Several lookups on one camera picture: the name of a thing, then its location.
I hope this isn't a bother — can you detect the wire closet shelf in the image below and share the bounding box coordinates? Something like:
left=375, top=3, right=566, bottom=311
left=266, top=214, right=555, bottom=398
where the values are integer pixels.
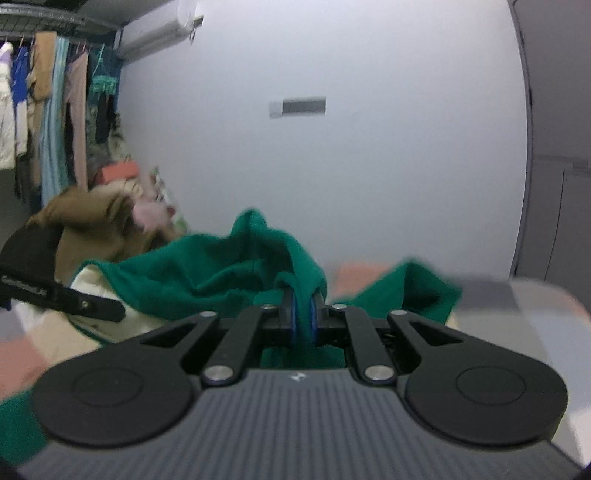
left=0, top=3, right=121, bottom=41

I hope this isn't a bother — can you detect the brown garment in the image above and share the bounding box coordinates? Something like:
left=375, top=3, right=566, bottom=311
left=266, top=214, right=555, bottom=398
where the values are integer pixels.
left=27, top=186, right=181, bottom=284

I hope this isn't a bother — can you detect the white air conditioner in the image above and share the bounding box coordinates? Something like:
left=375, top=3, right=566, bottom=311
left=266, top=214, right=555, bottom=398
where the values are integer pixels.
left=116, top=1, right=204, bottom=61

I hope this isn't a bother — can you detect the patchwork bed quilt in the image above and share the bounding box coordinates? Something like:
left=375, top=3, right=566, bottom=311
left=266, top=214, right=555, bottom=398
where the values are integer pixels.
left=1, top=277, right=590, bottom=465

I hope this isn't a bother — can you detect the grey wall switch panel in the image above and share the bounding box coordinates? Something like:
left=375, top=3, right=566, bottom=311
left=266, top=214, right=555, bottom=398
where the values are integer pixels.
left=269, top=97, right=327, bottom=118

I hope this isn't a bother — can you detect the pink box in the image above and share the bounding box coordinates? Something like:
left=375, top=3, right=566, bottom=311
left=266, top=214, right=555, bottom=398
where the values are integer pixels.
left=97, top=160, right=139, bottom=184

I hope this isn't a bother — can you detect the grey wardrobe door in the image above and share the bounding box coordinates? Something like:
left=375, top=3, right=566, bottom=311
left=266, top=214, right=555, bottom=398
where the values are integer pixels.
left=510, top=1, right=590, bottom=304

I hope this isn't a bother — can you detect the blue hanging shirt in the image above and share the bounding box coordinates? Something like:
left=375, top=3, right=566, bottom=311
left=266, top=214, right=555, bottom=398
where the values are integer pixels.
left=12, top=46, right=29, bottom=157

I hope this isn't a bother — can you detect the light blue hanging garment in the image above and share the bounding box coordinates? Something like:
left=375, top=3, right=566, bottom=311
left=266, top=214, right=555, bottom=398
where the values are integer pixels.
left=39, top=36, right=69, bottom=207

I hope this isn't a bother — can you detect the tan hanging garment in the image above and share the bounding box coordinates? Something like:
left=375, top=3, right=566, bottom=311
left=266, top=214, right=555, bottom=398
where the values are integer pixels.
left=27, top=31, right=57, bottom=188

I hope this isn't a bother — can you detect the white hanging jacket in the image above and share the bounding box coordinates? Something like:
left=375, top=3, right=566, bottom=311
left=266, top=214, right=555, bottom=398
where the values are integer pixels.
left=0, top=42, right=16, bottom=170

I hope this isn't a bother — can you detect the black garment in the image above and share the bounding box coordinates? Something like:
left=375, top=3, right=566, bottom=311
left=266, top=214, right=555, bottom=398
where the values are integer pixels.
left=1, top=224, right=63, bottom=294

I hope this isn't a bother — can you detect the pink hanging garment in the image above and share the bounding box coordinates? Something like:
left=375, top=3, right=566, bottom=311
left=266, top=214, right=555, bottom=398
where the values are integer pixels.
left=64, top=52, right=88, bottom=191

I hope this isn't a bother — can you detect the green hooded sweatshirt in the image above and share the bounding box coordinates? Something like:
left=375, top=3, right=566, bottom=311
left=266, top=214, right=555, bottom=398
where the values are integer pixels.
left=1, top=210, right=462, bottom=466

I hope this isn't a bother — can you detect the pink soft item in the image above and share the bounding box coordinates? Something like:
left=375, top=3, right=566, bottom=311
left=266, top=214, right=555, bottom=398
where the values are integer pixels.
left=132, top=170, right=176, bottom=232

